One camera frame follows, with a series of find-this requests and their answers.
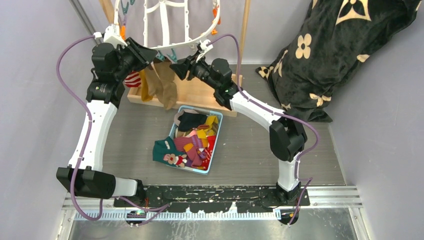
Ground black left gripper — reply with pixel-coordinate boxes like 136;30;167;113
114;37;158;81

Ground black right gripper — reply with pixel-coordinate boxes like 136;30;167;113
170;50;220;91

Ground teal clothes peg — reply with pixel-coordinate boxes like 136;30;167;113
167;48;178;63
155;50;166;62

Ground tan brown sock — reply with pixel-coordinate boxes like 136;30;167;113
154;59;178;110
145;63;165;105

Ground red white striped santa sock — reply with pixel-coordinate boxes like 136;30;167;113
123;71;142;88

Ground white plastic sock hanger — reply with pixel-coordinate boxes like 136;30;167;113
111;0;221;50

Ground mustard yellow sock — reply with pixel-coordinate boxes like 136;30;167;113
139;70;153;102

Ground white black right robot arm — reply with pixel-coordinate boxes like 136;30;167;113
170;56;308;206

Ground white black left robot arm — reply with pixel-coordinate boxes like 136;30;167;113
56;37;158;207

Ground black sock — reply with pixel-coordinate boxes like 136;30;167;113
175;111;208;132

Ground light blue sock basket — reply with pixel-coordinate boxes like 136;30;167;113
152;105;223;175

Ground maroon purple sock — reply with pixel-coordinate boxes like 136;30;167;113
173;135;209;167

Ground green reindeer christmas sock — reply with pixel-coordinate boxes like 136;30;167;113
152;136;188;168

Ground black floral plush blanket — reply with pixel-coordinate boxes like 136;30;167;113
256;0;421;123

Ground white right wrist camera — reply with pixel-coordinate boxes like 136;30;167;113
195;39;213;62

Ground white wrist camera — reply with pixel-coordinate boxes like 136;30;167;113
195;39;213;62
103;24;128;49

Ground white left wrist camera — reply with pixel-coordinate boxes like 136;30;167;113
103;24;128;49

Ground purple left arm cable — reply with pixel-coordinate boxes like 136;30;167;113
55;31;105;222

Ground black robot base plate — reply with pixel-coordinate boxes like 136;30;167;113
113;185;310;224

